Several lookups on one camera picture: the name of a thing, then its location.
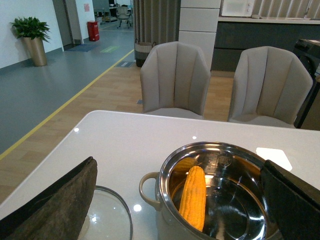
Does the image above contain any dark kitchen counter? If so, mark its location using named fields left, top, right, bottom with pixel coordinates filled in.
left=211, top=18, right=320, bottom=72

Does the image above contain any white microwave oven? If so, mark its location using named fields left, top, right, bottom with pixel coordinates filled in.
left=220, top=0, right=255, bottom=17

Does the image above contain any yellow corn cob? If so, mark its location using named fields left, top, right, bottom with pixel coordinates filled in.
left=179, top=166, right=207, bottom=232

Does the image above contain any glass pot lid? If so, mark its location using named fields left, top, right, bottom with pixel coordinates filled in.
left=78, top=185, right=133, bottom=240

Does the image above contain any grey office chair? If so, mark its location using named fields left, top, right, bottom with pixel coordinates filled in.
left=116, top=5, right=133, bottom=29

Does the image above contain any blue floor mat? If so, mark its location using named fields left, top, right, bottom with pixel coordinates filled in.
left=66, top=44, right=98, bottom=52

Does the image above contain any beige dining chair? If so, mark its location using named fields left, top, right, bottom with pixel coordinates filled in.
left=227, top=46, right=310, bottom=128
left=140, top=41, right=211, bottom=120

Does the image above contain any beige right dining chair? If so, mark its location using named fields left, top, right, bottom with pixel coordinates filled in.
left=227, top=46, right=310, bottom=128

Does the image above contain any beige left dining chair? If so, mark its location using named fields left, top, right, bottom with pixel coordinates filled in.
left=140, top=41, right=211, bottom=120

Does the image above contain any grey curtain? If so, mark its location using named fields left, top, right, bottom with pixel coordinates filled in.
left=133, top=0, right=181, bottom=44

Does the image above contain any cream electric cooking pot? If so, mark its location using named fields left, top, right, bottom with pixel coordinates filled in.
left=140, top=141, right=283, bottom=240

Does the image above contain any white tall cabinet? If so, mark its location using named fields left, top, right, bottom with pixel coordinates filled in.
left=178, top=0, right=221, bottom=68

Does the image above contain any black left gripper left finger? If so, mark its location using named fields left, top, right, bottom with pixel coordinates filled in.
left=0, top=157, right=98, bottom=240

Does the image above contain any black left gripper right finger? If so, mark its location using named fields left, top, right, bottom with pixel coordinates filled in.
left=260, top=160, right=320, bottom=240

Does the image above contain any green potted plant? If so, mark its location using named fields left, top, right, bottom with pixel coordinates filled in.
left=11, top=16, right=50, bottom=67

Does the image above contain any red fire extinguisher box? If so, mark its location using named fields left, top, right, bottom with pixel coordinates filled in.
left=87, top=20, right=100, bottom=42

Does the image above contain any woven laundry basket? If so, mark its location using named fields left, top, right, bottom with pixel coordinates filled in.
left=134, top=38, right=157, bottom=68

